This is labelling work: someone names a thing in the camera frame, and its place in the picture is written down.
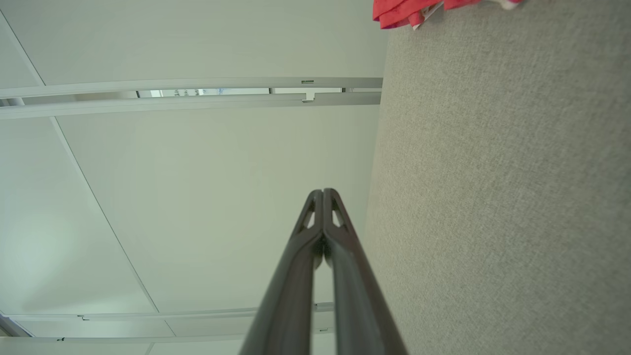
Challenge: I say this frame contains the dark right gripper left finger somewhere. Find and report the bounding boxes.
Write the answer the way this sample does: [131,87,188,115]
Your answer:
[239,189,325,355]

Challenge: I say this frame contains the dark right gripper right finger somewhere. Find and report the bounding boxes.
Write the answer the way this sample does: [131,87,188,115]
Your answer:
[323,187,410,355]

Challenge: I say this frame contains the red jersey white sleeves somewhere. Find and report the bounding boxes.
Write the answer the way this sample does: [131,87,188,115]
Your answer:
[372,0,524,31]

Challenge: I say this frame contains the grey partition post with latch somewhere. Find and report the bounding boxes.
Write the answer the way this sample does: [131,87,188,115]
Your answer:
[0,76,384,120]

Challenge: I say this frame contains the grey partition post with brackets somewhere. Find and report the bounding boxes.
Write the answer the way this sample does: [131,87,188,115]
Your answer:
[0,302,337,344]

